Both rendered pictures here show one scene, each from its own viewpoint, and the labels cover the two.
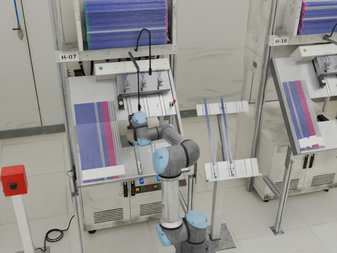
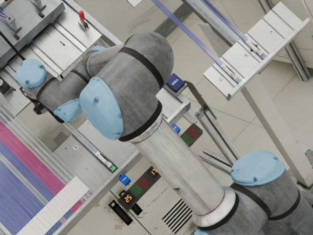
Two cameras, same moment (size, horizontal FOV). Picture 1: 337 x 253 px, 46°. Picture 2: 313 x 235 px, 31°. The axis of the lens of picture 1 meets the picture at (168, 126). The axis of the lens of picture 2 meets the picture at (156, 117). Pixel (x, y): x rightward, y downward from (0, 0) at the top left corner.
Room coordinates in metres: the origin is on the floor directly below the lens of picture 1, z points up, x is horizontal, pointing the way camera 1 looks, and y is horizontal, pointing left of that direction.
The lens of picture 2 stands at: (0.54, -0.06, 1.62)
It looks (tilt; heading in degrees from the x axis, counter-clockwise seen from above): 30 degrees down; 1
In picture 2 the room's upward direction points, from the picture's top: 38 degrees counter-clockwise
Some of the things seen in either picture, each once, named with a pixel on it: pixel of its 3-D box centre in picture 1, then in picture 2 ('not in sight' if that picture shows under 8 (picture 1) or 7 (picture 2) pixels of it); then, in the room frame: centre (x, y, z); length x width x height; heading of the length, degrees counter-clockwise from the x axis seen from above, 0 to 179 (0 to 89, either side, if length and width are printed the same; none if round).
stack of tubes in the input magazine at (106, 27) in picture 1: (126, 23); not in sight; (2.47, 0.27, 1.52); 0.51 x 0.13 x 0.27; 105
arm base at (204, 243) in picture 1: (194, 241); (283, 209); (1.56, -0.15, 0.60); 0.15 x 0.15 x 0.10
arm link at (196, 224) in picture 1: (194, 225); (261, 182); (1.55, -0.14, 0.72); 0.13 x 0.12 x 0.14; 113
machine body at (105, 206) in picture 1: (122, 172); (103, 191); (2.57, 0.36, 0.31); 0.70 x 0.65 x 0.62; 105
